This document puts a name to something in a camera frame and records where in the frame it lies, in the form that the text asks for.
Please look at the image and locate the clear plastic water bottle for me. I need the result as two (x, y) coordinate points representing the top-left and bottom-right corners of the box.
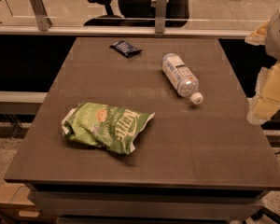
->
(161, 53), (203, 105)

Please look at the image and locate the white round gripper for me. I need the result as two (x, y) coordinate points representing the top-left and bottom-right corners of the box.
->
(245, 7), (280, 125)

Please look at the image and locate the metal glass bracket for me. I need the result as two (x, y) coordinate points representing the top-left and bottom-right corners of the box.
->
(29, 0), (52, 31)
(155, 0), (167, 34)

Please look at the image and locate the middle metal glass bracket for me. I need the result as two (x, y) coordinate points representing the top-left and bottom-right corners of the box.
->
(155, 0), (167, 34)

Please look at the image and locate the green chips bag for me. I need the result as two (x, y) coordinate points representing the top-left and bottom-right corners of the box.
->
(62, 103), (154, 155)

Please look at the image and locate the cardboard box under table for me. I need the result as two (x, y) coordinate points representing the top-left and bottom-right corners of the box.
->
(0, 183), (57, 224)

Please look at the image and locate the dark blue snack packet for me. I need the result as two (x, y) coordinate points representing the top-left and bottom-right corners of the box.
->
(110, 40), (141, 58)

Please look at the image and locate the black office chair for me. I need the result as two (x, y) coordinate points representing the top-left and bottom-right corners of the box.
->
(84, 0), (189, 27)

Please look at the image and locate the left metal glass bracket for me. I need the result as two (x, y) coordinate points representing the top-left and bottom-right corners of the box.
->
(29, 0), (52, 31)

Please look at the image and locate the glass partition panel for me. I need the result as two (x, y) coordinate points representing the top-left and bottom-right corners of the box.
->
(0, 0), (280, 30)

